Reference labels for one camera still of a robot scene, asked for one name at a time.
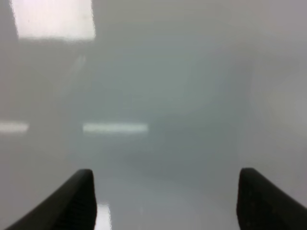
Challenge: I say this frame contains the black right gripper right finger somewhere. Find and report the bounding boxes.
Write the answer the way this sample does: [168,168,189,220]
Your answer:
[236,168,307,230]

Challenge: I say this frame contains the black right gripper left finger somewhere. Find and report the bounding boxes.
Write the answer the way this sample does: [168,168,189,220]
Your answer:
[7,169,97,230]

